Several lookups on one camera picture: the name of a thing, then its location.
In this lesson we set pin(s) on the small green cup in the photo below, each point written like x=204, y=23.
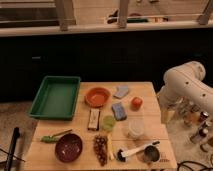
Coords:
x=108, y=123

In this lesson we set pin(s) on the black tripod stand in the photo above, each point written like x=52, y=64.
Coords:
x=15, y=136

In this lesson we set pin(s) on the blue sponge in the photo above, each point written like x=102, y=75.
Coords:
x=119, y=111

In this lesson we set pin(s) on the green handled peeler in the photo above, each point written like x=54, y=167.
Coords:
x=53, y=138

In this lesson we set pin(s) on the brown wooden block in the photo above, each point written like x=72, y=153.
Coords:
x=93, y=123

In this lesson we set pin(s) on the metal measuring cup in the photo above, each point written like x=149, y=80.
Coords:
x=151, y=154

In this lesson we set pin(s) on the brown grape bunch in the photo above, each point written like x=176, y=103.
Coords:
x=100, y=148

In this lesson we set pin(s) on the orange bowl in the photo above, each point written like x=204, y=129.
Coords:
x=97, y=97

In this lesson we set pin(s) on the dark red bowl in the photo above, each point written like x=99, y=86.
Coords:
x=68, y=148

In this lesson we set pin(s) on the white handled brush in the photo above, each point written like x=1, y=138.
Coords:
x=122, y=155

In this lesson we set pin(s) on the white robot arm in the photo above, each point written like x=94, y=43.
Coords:
x=184, y=94

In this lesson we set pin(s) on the green plastic tray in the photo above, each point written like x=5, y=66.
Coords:
x=56, y=98

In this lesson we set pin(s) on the yellow banana stick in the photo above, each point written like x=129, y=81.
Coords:
x=110, y=147

